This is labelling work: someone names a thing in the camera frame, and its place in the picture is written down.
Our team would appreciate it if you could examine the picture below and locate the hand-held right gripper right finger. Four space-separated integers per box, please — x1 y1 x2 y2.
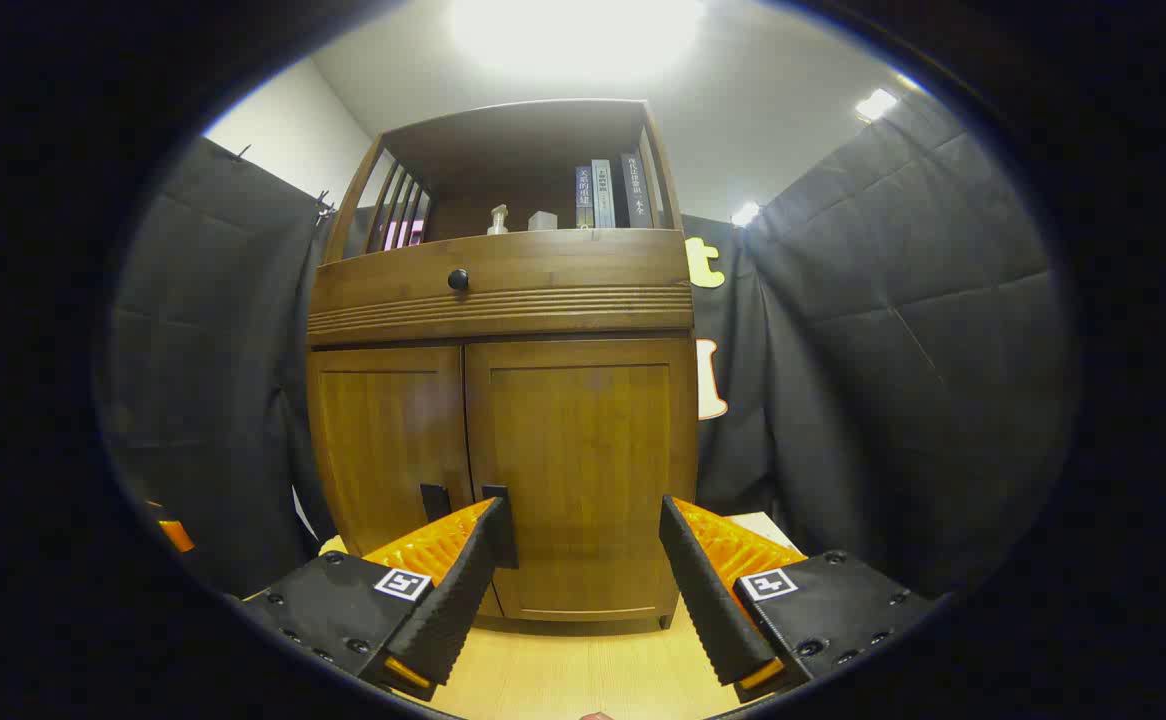
659 494 944 704

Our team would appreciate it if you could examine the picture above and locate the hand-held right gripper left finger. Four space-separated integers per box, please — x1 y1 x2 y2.
243 497 510 703

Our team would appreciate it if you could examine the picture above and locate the wooden shoe cabinet door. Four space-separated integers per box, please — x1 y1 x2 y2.
306 345 504 618
464 337 699 623

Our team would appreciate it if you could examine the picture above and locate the wooden double-door shoe cabinet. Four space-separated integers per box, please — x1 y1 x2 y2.
305 98 700 635

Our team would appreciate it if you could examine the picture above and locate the wooden drawer with black knob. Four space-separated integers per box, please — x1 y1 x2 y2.
307 228 694 349

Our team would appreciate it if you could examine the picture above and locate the pale grey book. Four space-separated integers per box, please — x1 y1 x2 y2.
592 159 616 229

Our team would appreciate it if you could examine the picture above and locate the large ceiling light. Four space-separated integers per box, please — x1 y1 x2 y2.
448 0 709 81

